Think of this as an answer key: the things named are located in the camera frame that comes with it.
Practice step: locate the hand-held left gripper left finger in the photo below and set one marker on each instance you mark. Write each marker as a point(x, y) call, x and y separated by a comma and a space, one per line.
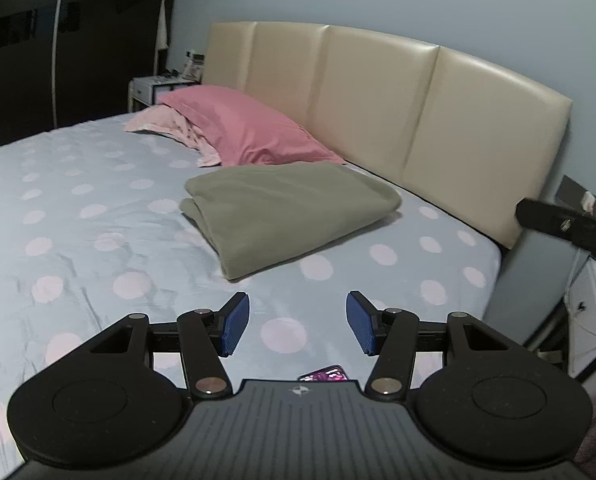
point(235, 325)

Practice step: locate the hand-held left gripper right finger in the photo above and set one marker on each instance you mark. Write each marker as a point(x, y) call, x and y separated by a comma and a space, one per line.
point(360, 322)

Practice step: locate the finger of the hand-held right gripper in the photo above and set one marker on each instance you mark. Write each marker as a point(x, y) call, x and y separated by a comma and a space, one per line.
point(542, 217)

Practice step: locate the olive fleece jacket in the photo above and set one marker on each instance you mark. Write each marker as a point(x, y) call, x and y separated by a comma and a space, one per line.
point(288, 210)

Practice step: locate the white plug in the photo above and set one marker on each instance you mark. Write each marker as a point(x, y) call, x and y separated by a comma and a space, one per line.
point(587, 201)

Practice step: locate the smartphone with lit screen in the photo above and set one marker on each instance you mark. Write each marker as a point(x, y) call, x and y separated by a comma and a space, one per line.
point(328, 374)

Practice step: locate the white bedside cabinet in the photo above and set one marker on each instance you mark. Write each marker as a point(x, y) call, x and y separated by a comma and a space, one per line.
point(592, 310)

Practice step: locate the bed with polka-dot sheet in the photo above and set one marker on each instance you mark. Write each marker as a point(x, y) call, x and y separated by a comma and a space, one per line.
point(103, 220)

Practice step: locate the pink pillow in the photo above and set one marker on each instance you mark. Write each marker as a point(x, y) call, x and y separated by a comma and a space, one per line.
point(243, 125)

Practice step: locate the beige padded headboard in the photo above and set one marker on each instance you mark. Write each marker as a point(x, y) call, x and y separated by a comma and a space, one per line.
point(377, 100)

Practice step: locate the light pink cloth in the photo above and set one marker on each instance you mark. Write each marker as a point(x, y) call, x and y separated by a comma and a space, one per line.
point(153, 120)

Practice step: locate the white nightstand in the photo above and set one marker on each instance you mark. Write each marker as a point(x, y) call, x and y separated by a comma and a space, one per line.
point(145, 92)

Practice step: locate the white printed box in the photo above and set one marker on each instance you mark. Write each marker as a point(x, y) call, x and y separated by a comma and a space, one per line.
point(194, 65)

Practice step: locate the black wardrobe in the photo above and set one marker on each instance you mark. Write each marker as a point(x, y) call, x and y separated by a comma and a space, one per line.
point(103, 60)

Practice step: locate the grey wall socket panel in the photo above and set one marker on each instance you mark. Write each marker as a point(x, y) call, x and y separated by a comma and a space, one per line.
point(570, 192)

